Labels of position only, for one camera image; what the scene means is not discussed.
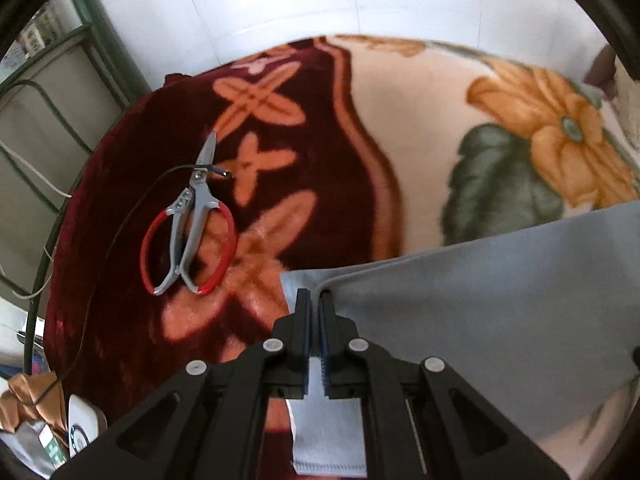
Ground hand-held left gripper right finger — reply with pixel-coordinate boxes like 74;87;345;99
318;292;571;480

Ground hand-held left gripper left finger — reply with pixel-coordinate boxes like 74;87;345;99
50;288;313;480

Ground grey pants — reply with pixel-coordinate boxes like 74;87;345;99
281;199;640;477

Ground floral printed blanket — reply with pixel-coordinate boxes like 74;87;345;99
44;34;640;480

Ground white round device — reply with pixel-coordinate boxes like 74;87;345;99
66;394;108;461

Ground orange crumpled cloth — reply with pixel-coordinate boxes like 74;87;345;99
0;371;68;435

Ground red-handled grey scissors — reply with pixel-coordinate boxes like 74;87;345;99
140;131;237;297

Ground thin black cable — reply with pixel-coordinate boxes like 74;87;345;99
31;162;236;406

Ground white cable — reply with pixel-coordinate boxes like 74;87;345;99
0;140;73;301

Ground green metal bed frame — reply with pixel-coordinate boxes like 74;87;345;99
0;0;153;381

